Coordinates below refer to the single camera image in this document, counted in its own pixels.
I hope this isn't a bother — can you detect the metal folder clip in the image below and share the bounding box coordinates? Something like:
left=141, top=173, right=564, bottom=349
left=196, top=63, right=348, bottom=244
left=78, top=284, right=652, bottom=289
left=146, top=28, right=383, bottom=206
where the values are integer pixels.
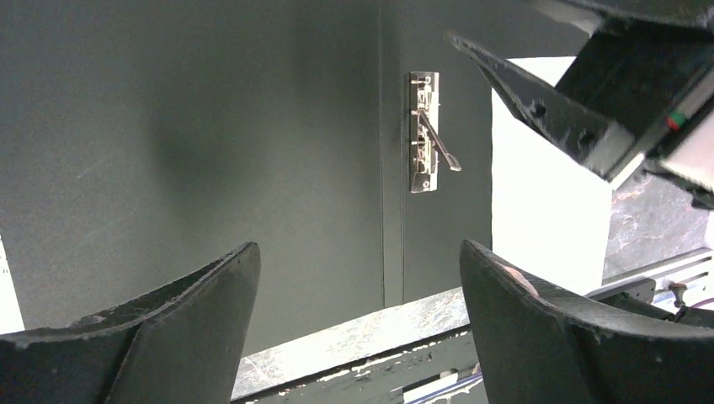
left=408, top=72, right=461, bottom=194

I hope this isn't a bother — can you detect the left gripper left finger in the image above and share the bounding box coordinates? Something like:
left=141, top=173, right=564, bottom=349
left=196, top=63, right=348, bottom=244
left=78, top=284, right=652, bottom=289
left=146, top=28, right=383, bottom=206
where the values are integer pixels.
left=1, top=242, right=261, bottom=403

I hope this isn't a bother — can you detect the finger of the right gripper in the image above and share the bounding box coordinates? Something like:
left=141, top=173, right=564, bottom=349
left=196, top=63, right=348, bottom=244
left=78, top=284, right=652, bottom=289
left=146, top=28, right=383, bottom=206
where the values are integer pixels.
left=447, top=34, right=634, bottom=182

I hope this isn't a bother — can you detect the red folder with black inside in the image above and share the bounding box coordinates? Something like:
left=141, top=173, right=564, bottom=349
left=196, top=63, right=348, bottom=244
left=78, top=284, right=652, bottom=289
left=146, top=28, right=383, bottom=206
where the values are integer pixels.
left=1, top=1, right=586, bottom=354

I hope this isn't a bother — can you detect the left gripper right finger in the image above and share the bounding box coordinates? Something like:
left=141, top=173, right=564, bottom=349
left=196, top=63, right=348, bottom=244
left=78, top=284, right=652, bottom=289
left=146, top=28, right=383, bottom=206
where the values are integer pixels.
left=460, top=240, right=713, bottom=403

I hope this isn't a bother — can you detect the printed paper sheet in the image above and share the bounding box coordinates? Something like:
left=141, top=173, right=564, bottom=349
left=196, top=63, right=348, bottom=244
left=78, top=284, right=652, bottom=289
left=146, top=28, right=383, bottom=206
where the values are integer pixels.
left=0, top=242, right=25, bottom=334
left=490, top=56, right=614, bottom=296

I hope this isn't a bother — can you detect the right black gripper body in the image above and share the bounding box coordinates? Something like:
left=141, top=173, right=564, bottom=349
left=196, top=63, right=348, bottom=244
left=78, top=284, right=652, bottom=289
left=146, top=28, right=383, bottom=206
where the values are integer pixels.
left=530, top=0, right=714, bottom=210

